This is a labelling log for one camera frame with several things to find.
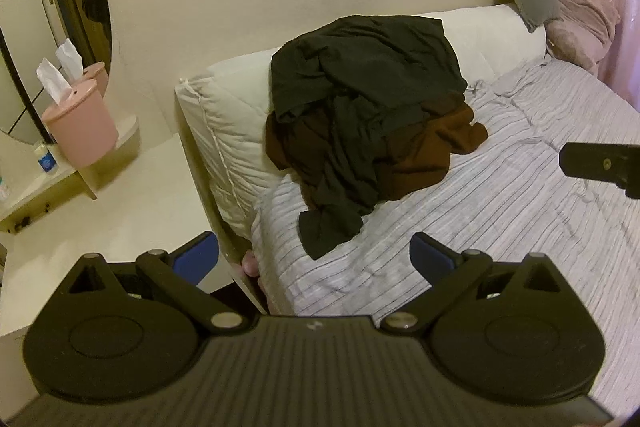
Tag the white tissue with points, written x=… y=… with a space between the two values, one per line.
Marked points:
x=52 y=79

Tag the cream bed frame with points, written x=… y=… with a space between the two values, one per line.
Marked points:
x=235 y=267

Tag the oval wall mirror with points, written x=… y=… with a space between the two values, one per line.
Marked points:
x=30 y=32

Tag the pink pillow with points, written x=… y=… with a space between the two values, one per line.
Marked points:
x=580 y=22

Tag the dark green garment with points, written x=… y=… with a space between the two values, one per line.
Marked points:
x=360 y=57

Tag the pink soft object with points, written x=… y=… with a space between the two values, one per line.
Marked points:
x=250 y=264

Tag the striped white bed sheet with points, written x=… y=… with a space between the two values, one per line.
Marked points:
x=500 y=207

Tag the white dressing table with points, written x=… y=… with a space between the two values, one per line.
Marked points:
x=125 y=207

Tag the brown garment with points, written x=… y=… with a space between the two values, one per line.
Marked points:
x=420 y=147

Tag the pink round tissue box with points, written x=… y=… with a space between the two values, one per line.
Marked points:
x=80 y=127

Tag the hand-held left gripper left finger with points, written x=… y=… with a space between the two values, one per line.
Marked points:
x=197 y=254

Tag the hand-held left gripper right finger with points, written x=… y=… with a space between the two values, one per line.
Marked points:
x=430 y=254

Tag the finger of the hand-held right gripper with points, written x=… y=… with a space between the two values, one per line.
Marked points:
x=600 y=162

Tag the small blue label bottle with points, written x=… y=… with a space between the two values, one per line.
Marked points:
x=46 y=162

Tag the white folded quilt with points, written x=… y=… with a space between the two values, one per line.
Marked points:
x=225 y=117

